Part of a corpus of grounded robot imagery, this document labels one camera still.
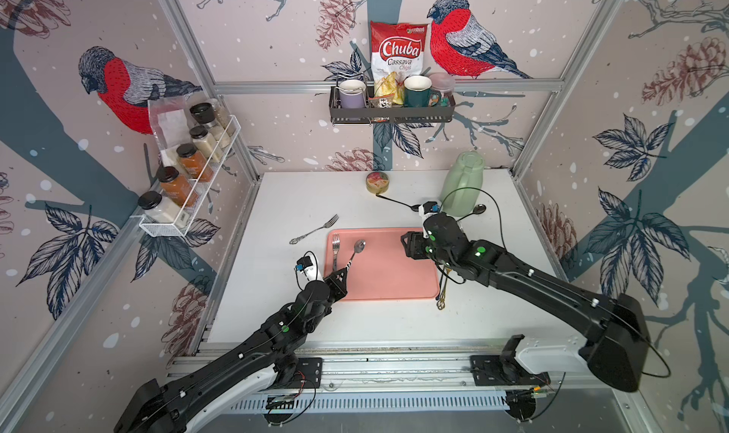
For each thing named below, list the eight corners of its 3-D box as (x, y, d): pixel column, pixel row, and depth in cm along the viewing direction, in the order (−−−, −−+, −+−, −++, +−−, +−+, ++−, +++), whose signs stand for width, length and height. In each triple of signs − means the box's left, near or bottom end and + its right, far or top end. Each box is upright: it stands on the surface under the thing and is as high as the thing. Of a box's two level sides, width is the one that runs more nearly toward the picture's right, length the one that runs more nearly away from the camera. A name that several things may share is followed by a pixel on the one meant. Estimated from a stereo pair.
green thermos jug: (444, 227, 106) (460, 181, 87) (438, 198, 115) (451, 151, 96) (474, 227, 106) (497, 181, 86) (466, 198, 115) (485, 151, 96)
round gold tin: (365, 194, 116) (365, 189, 113) (366, 177, 122) (366, 172, 120) (389, 194, 116) (390, 189, 113) (388, 177, 122) (389, 172, 120)
